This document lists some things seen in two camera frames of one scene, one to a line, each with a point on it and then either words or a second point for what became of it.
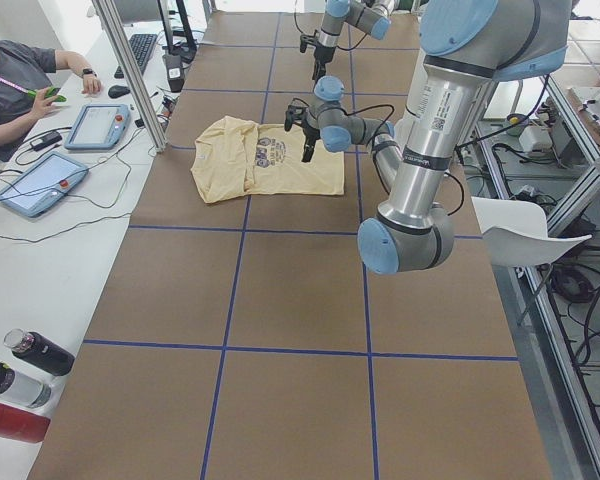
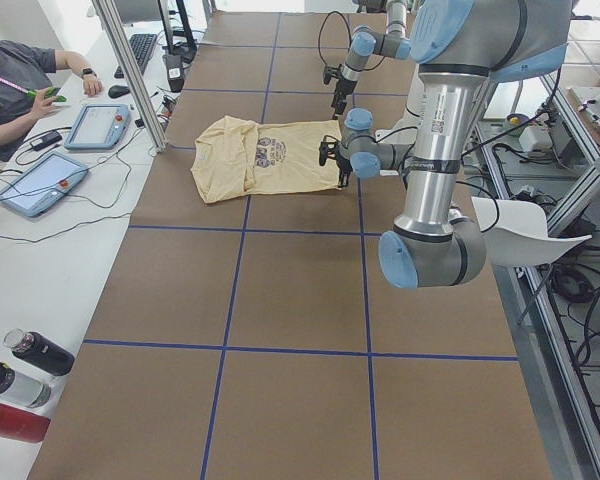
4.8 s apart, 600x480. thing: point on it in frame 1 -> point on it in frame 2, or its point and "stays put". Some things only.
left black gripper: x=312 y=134 -> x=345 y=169
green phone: x=49 y=93 stays put
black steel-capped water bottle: x=40 y=351 stays put
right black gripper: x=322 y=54 -> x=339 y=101
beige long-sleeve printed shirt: x=234 y=157 stays put
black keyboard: x=141 y=45 stays put
